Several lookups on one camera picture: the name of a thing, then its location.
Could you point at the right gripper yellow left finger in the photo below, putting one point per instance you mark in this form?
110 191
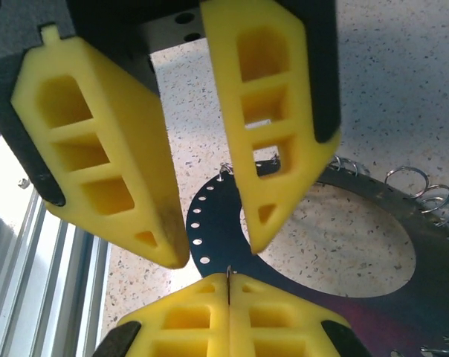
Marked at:
194 305

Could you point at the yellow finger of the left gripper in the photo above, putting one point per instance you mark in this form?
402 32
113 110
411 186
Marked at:
232 111
135 148

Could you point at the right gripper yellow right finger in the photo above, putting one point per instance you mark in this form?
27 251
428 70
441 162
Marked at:
269 301

